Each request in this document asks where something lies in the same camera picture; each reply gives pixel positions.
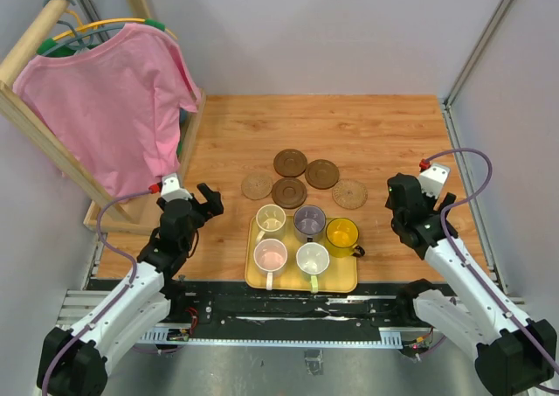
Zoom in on woven rattan coaster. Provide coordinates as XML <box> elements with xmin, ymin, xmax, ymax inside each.
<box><xmin>332</xmin><ymin>179</ymin><xmax>368</xmax><ymax>210</ymax></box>
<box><xmin>241</xmin><ymin>172</ymin><xmax>273</xmax><ymax>200</ymax></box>

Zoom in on yellow transparent mug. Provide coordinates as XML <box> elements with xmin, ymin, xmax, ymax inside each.
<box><xmin>325</xmin><ymin>218</ymin><xmax>365</xmax><ymax>258</ymax></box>

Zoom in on brown coaster bottom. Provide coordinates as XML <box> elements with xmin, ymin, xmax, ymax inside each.
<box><xmin>272</xmin><ymin>177</ymin><xmax>307</xmax><ymax>209</ymax></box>

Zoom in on brown coaster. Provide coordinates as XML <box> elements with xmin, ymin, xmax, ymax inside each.
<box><xmin>273</xmin><ymin>149</ymin><xmax>307</xmax><ymax>177</ymax></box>
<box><xmin>272</xmin><ymin>177</ymin><xmax>307</xmax><ymax>209</ymax></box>
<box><xmin>305</xmin><ymin>159</ymin><xmax>340</xmax><ymax>190</ymax></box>

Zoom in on brown coaster top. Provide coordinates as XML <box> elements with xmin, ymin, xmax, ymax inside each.
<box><xmin>273</xmin><ymin>149</ymin><xmax>307</xmax><ymax>177</ymax></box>

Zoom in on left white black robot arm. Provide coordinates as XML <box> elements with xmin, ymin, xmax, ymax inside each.
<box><xmin>37</xmin><ymin>174</ymin><xmax>224</xmax><ymax>395</ymax></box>

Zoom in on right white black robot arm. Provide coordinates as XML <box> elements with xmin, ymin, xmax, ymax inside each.
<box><xmin>386</xmin><ymin>172</ymin><xmax>557</xmax><ymax>395</ymax></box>

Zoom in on cream mug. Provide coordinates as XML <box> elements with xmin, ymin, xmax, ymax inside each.
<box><xmin>255</xmin><ymin>204</ymin><xmax>287</xmax><ymax>244</ymax></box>

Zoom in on wooden clothes rack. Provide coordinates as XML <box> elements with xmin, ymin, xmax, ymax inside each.
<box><xmin>0</xmin><ymin>0</ymin><xmax>207</xmax><ymax>236</ymax></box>

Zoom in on pink mug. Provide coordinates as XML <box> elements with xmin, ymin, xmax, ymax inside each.
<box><xmin>253</xmin><ymin>239</ymin><xmax>288</xmax><ymax>290</ymax></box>

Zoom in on yellow plastic tray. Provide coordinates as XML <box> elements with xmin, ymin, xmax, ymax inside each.
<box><xmin>245</xmin><ymin>215</ymin><xmax>358</xmax><ymax>294</ymax></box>

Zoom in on purple mug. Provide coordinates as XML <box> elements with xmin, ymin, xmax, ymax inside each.
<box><xmin>293</xmin><ymin>205</ymin><xmax>327</xmax><ymax>244</ymax></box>

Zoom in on pink t-shirt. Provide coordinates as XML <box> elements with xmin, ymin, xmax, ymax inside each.
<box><xmin>13</xmin><ymin>23</ymin><xmax>201</xmax><ymax>198</ymax></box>

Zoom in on grey-green hanger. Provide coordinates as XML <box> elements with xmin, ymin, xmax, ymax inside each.
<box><xmin>36</xmin><ymin>0</ymin><xmax>163</xmax><ymax>57</ymax></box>

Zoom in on yellow hanger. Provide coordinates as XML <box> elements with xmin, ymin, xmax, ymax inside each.
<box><xmin>53</xmin><ymin>0</ymin><xmax>178</xmax><ymax>41</ymax></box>

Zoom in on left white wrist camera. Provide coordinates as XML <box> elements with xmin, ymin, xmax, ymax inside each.
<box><xmin>161</xmin><ymin>173</ymin><xmax>192</xmax><ymax>202</ymax></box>

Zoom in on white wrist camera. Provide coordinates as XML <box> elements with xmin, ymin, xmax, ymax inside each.
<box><xmin>418</xmin><ymin>163</ymin><xmax>451</xmax><ymax>199</ymax></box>
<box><xmin>161</xmin><ymin>173</ymin><xmax>192</xmax><ymax>202</ymax></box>

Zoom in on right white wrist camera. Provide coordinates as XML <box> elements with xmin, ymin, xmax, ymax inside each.
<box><xmin>418</xmin><ymin>163</ymin><xmax>451</xmax><ymax>199</ymax></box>

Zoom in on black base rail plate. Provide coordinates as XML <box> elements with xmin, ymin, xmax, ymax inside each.
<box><xmin>165</xmin><ymin>281</ymin><xmax>428</xmax><ymax>343</ymax></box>

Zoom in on white green-handled mug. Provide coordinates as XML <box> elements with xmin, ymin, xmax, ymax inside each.
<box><xmin>296</xmin><ymin>242</ymin><xmax>330</xmax><ymax>294</ymax></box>

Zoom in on aluminium frame rails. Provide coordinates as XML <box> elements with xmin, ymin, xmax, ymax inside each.
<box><xmin>56</xmin><ymin>288</ymin><xmax>534</xmax><ymax>351</ymax></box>

